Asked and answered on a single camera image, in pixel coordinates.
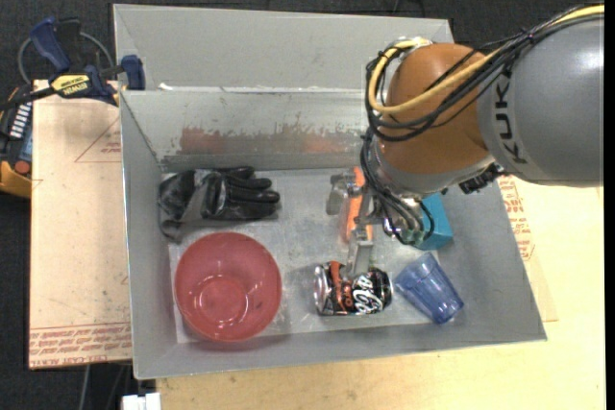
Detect crushed black soda can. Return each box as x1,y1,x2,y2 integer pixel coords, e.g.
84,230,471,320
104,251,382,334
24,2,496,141
312,260,395,318

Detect teal box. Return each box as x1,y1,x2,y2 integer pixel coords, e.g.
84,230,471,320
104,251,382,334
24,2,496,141
413,192,455,252

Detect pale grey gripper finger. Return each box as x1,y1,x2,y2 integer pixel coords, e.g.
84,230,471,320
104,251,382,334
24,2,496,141
346,229,376,275
326,172,363,216

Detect grey metal bin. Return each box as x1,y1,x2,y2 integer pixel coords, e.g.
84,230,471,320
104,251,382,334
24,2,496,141
111,3,549,381

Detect black glove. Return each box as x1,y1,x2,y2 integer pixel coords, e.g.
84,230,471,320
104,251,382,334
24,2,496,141
157,165,282,243

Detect red plastic bowl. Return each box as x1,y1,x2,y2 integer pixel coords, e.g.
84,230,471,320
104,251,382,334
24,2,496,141
173,231,284,344

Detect blue plastic cup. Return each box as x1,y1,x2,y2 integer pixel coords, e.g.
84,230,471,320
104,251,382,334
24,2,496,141
393,252,466,326

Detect orange long object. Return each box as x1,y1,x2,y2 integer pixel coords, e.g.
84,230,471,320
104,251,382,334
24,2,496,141
337,165,376,247

